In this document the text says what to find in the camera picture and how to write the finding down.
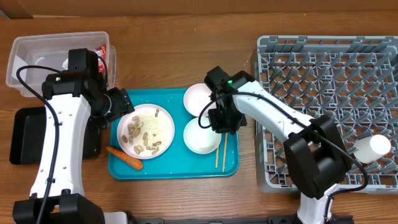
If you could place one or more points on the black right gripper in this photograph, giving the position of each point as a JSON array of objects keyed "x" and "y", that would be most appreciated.
[{"x": 224, "y": 126}]

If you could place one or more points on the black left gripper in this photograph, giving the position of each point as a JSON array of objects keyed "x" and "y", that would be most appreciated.
[{"x": 122, "y": 103}]

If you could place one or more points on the white bowl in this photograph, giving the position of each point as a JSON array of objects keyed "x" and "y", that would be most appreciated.
[{"x": 200, "y": 140}]

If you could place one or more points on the white paper tissue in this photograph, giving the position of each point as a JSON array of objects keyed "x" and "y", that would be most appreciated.
[{"x": 65, "y": 65}]

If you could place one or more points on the white cup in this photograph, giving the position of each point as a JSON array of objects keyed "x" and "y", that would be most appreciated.
[{"x": 371, "y": 148}]

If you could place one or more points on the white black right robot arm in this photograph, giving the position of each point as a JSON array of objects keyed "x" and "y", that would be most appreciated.
[{"x": 315, "y": 154}]

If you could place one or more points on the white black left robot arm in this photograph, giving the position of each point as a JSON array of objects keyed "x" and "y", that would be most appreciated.
[{"x": 72, "y": 99}]

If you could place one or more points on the clear plastic waste bin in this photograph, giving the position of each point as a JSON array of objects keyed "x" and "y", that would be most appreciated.
[{"x": 51, "y": 50}]

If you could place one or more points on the grey dishwasher rack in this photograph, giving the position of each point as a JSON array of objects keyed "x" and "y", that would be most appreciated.
[{"x": 351, "y": 79}]

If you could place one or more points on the right wooden chopstick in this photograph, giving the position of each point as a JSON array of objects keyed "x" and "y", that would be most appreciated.
[{"x": 224, "y": 151}]

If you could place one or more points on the wooden chopstick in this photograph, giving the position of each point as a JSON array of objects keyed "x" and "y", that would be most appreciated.
[
  {"x": 217, "y": 156},
  {"x": 224, "y": 151}
]

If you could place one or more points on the left wooden chopstick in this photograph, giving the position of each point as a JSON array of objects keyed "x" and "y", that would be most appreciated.
[{"x": 217, "y": 156}]

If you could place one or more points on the pink plate with rice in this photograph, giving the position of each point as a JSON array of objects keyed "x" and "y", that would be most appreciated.
[{"x": 147, "y": 132}]

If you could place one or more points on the red snack wrapper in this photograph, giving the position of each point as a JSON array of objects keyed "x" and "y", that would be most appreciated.
[{"x": 101, "y": 52}]

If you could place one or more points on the orange carrot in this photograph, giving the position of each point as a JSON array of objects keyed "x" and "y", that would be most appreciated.
[{"x": 131, "y": 161}]

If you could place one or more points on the black plastic tray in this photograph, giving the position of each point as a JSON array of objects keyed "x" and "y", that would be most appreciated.
[{"x": 28, "y": 137}]

